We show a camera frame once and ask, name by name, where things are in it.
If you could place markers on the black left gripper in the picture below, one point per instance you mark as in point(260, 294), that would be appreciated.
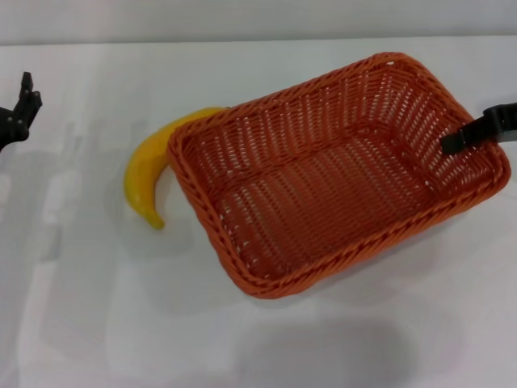
point(10, 129)

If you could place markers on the orange woven plastic basket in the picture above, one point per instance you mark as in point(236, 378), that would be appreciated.
point(323, 194)

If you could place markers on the yellow banana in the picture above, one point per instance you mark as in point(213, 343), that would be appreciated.
point(145, 169)

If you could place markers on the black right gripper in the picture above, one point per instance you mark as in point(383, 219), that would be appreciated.
point(503, 121)

